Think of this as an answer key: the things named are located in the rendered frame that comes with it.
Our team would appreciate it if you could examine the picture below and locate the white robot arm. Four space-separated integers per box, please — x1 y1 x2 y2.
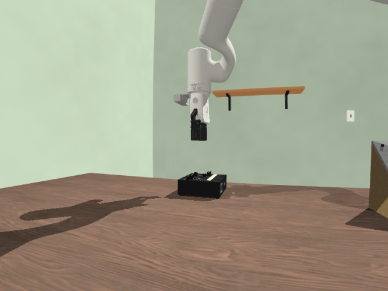
174 0 244 106

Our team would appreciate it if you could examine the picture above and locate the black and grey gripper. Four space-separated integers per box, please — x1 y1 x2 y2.
189 92 210 141

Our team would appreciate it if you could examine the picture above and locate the black lighting desk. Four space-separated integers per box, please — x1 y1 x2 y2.
178 171 227 198

